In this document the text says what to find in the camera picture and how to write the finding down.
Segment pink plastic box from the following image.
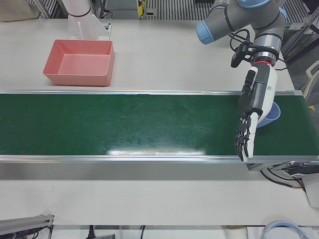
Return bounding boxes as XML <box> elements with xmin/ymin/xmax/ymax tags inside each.
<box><xmin>42</xmin><ymin>39</ymin><xmax>116</xmax><ymax>87</ymax></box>

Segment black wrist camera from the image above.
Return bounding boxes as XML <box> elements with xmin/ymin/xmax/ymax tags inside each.
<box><xmin>230</xmin><ymin>43</ymin><xmax>253</xmax><ymax>68</ymax></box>

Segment white paper cup stack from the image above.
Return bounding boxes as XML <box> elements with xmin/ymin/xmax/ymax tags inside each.
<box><xmin>225</xmin><ymin>225</ymin><xmax>248</xmax><ymax>239</ymax></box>

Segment white chair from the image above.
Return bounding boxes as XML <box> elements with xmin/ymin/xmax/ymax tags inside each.
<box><xmin>300</xmin><ymin>62</ymin><xmax>319</xmax><ymax>98</ymax></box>

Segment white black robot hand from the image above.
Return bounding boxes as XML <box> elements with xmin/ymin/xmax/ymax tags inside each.
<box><xmin>234</xmin><ymin>63</ymin><xmax>279</xmax><ymax>163</ymax></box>

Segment black conveyor motor cables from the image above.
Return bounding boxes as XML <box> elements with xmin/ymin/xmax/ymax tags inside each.
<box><xmin>260</xmin><ymin>167</ymin><xmax>308</xmax><ymax>190</ymax></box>

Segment aluminium extrusion bar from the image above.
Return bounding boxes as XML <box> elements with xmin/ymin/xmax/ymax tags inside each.
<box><xmin>0</xmin><ymin>214</ymin><xmax>55</xmax><ymax>239</ymax></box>

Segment aluminium roller rack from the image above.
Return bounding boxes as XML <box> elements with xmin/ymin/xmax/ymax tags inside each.
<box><xmin>146</xmin><ymin>0</ymin><xmax>215</xmax><ymax>21</ymax></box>

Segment green conveyor belt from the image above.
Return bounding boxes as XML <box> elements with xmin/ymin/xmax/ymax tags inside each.
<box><xmin>0</xmin><ymin>89</ymin><xmax>319</xmax><ymax>172</ymax></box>

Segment black camera cable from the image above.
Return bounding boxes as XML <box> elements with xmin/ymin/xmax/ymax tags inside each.
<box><xmin>228</xmin><ymin>28</ymin><xmax>289</xmax><ymax>71</ymax></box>

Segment blue coiled hose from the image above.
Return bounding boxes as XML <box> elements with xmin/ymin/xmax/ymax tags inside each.
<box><xmin>260</xmin><ymin>220</ymin><xmax>309</xmax><ymax>239</ymax></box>

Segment yellow black safety marker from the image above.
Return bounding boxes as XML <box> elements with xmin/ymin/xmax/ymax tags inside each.
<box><xmin>136</xmin><ymin>0</ymin><xmax>147</xmax><ymax>18</ymax></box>

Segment blue plastic cup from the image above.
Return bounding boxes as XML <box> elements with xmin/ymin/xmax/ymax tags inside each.
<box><xmin>256</xmin><ymin>101</ymin><xmax>282</xmax><ymax>129</ymax></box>

